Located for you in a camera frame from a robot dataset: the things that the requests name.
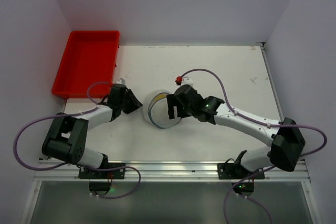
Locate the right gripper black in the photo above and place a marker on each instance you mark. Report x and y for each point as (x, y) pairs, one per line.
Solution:
(177, 101)

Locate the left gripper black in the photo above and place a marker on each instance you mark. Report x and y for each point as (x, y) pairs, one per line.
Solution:
(127, 100)

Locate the white mesh laundry bag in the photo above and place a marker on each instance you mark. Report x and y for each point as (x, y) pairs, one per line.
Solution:
(156, 114)

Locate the yellow bra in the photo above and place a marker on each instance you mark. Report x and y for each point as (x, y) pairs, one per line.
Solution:
(159, 97)

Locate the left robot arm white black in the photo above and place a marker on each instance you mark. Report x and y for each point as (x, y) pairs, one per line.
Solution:
(66, 138)

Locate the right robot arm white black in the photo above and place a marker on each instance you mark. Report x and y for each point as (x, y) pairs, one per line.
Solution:
(283, 143)

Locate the red plastic tray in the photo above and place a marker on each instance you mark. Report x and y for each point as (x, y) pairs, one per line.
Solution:
(89, 57)

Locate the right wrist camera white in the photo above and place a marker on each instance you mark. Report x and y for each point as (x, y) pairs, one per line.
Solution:
(185, 80)

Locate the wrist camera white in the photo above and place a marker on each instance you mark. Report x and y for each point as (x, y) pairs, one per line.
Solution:
(185, 80)
(120, 81)

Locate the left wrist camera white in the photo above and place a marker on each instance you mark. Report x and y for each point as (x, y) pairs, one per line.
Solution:
(120, 81)

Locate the aluminium mounting rail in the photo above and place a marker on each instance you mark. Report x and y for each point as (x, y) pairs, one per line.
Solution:
(175, 171)

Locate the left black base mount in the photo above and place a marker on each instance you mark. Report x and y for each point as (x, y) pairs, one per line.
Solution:
(100, 182)

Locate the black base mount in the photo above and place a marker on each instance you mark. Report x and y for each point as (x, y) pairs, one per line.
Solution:
(100, 182)
(232, 169)

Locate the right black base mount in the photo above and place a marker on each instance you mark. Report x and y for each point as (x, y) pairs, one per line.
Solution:
(232, 169)

